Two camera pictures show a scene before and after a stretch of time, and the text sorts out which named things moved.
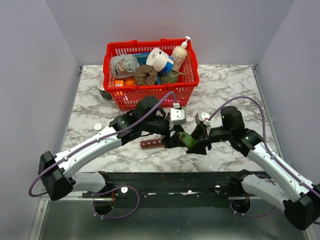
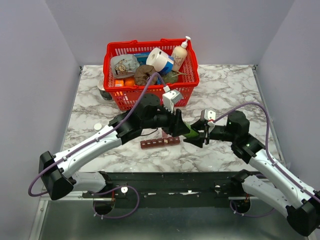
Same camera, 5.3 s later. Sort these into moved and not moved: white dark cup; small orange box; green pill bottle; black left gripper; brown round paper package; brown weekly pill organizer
Moved: green pill bottle; black left gripper
Not moved: brown round paper package; brown weekly pill organizer; small orange box; white dark cup
